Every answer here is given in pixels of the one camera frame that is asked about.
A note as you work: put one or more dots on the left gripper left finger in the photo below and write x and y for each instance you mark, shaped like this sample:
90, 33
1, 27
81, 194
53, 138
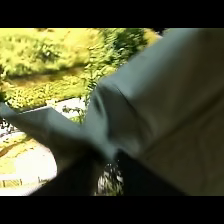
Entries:
75, 180

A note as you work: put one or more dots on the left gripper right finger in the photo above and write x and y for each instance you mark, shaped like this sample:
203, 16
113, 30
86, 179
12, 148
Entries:
141, 180

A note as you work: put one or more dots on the khaki shirt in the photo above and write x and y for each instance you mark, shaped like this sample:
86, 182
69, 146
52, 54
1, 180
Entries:
156, 100

